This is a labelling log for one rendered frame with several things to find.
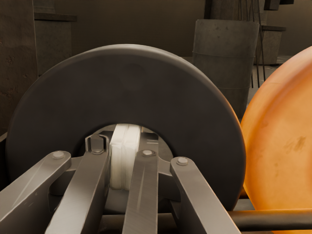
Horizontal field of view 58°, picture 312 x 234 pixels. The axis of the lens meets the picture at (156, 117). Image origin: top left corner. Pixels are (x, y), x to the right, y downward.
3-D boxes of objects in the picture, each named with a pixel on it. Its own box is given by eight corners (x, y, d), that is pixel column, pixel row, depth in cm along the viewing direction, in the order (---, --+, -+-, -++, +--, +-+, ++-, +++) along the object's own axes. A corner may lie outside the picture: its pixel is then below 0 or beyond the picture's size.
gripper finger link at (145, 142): (133, 174, 14) (194, 177, 14) (139, 131, 18) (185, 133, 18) (132, 199, 14) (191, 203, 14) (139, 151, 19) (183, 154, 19)
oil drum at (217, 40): (175, 107, 296) (182, 17, 269) (215, 101, 329) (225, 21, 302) (216, 124, 250) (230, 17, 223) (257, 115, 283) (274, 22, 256)
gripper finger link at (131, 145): (123, 144, 15) (137, 145, 15) (134, 102, 21) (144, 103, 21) (122, 191, 16) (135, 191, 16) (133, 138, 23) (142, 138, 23)
